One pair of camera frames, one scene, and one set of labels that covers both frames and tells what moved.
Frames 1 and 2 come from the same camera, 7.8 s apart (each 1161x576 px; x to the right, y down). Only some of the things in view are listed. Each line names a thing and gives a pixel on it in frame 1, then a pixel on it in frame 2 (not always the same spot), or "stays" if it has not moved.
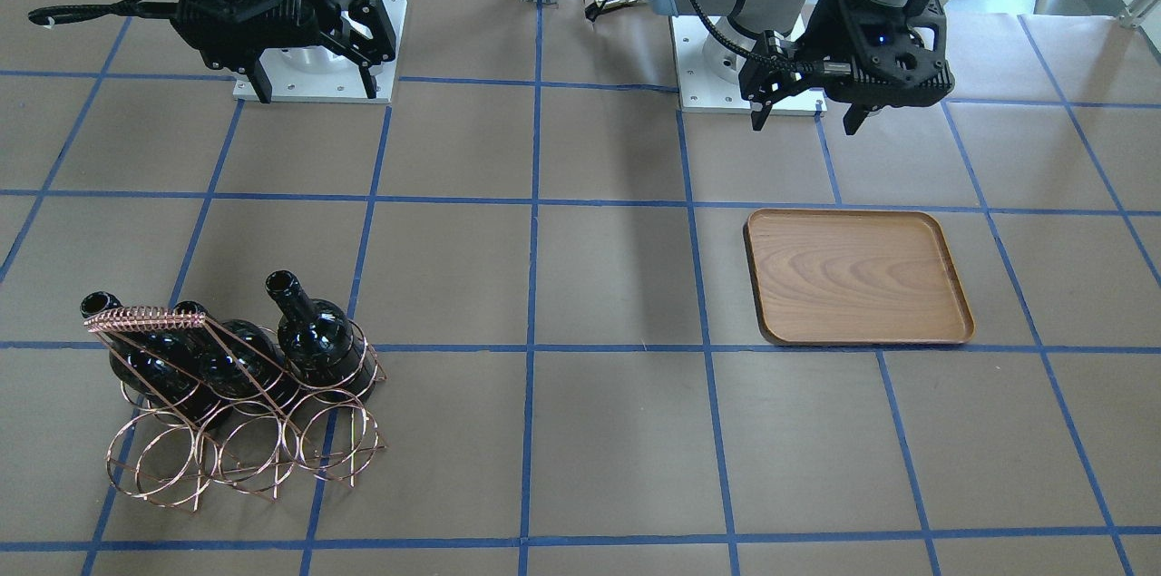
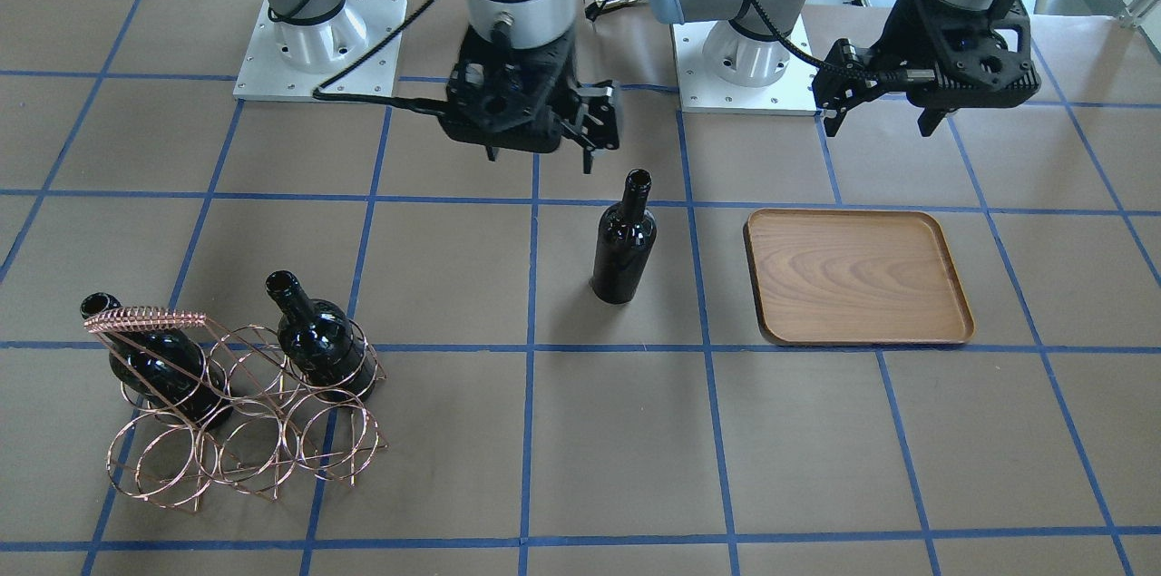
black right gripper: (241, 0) → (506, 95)
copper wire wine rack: (212, 405) stays
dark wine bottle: (317, 339) stays
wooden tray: (847, 277) stays
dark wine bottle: (239, 355) → (626, 236)
